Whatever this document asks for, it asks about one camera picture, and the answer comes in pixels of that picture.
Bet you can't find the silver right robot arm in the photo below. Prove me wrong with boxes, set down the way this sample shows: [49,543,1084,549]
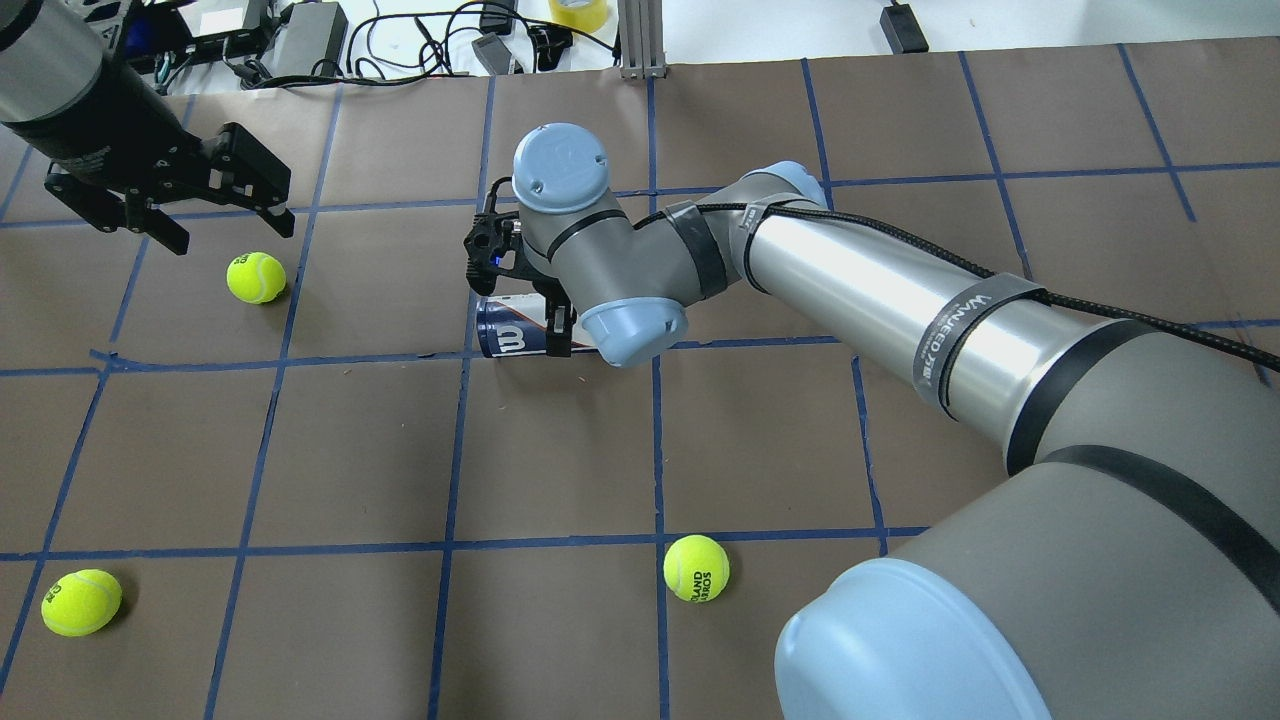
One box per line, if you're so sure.
[463,123,1279,719]

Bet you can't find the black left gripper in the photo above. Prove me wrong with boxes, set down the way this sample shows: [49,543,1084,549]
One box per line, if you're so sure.
[5,60,294,256]

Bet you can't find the yellow far tennis ball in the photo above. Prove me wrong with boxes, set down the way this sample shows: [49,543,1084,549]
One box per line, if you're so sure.
[225,251,287,305]

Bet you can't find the yellow tape roll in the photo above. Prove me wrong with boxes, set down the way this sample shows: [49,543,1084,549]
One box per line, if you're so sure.
[547,0,611,35]

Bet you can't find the yellow centre tennis ball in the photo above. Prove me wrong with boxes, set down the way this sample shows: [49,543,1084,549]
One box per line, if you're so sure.
[40,569,124,638]

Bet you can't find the white blue tennis ball can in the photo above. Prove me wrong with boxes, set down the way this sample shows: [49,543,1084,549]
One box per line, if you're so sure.
[476,293,563,359]

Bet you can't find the yellow Roland Garros tennis ball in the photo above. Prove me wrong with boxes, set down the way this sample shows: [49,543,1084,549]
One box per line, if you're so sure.
[662,534,731,603]

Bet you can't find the black power adapter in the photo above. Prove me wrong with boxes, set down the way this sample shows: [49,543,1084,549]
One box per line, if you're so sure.
[879,1,931,55]

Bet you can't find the aluminium frame post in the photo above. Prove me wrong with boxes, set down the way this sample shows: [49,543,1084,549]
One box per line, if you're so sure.
[617,1,668,81]

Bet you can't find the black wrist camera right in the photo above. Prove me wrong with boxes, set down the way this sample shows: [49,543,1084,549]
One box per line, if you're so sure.
[463,199,518,275]

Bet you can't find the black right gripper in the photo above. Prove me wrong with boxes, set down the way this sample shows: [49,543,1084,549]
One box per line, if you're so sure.
[465,179,576,357]

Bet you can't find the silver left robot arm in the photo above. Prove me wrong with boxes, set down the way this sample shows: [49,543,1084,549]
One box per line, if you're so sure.
[1,1,294,255]

